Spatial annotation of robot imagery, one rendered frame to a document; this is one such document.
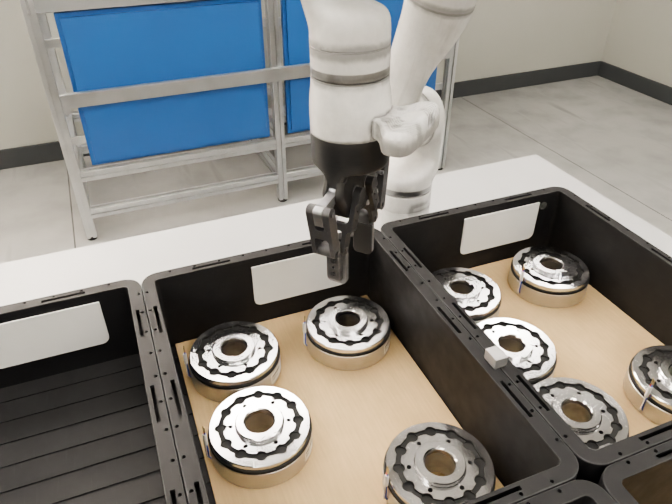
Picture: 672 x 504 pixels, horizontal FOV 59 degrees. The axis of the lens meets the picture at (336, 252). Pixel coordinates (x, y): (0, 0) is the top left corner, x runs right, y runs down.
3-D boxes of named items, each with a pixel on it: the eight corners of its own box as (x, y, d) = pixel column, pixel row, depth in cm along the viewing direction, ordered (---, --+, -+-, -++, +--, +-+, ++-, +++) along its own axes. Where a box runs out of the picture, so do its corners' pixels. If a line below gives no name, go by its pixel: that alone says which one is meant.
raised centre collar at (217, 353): (209, 341, 69) (208, 337, 69) (250, 332, 70) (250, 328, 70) (216, 370, 65) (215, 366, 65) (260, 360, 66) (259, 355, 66)
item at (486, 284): (408, 280, 79) (408, 276, 79) (472, 264, 83) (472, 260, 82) (447, 326, 72) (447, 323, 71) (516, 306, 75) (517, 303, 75)
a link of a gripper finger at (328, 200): (326, 176, 56) (330, 193, 57) (303, 210, 53) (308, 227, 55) (349, 181, 55) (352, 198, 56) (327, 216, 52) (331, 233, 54)
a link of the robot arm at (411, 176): (411, 75, 94) (405, 172, 104) (367, 89, 89) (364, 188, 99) (455, 91, 88) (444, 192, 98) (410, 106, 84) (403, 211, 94)
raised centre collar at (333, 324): (323, 313, 73) (323, 309, 73) (360, 305, 74) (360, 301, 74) (334, 339, 69) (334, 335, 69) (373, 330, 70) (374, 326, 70)
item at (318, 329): (297, 307, 75) (297, 303, 74) (372, 292, 77) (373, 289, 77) (319, 361, 67) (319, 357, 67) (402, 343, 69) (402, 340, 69)
